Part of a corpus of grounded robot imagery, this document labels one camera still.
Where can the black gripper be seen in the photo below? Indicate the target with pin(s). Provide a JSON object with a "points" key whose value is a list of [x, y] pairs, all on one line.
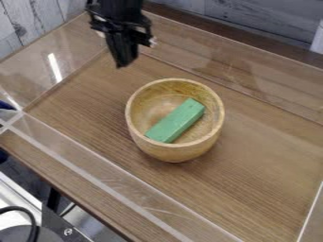
{"points": [[121, 16]]}

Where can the green rectangular block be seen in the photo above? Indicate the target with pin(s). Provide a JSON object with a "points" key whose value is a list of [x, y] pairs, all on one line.
{"points": [[168, 129]]}

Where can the brown wooden bowl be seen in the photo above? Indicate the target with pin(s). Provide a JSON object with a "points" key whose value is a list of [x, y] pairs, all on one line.
{"points": [[152, 102]]}

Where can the black table leg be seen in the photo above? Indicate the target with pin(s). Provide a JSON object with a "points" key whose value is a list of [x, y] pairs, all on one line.
{"points": [[53, 200]]}

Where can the clear acrylic enclosure wall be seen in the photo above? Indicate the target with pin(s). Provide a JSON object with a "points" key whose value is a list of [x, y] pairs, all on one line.
{"points": [[252, 190]]}

